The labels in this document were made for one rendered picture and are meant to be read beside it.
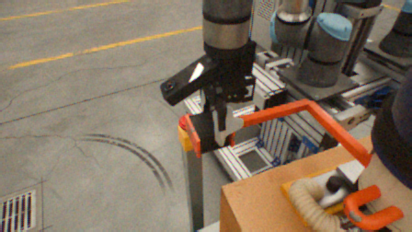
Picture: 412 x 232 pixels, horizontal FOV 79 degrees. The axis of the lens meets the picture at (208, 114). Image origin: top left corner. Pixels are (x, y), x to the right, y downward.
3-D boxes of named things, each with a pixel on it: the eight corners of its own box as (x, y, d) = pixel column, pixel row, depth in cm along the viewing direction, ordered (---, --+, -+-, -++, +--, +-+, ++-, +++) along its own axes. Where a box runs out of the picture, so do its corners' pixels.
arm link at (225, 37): (212, 28, 35) (194, 8, 41) (211, 57, 38) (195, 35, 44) (259, 21, 37) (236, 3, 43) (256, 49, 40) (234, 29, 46)
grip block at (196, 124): (197, 157, 52) (196, 142, 49) (186, 130, 58) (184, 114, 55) (234, 146, 55) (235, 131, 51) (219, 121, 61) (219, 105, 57)
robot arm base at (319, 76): (289, 72, 102) (294, 50, 95) (316, 63, 107) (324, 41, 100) (316, 92, 92) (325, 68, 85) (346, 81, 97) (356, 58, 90)
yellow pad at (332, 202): (305, 228, 52) (312, 217, 49) (279, 188, 59) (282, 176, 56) (424, 179, 61) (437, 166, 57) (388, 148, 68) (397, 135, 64)
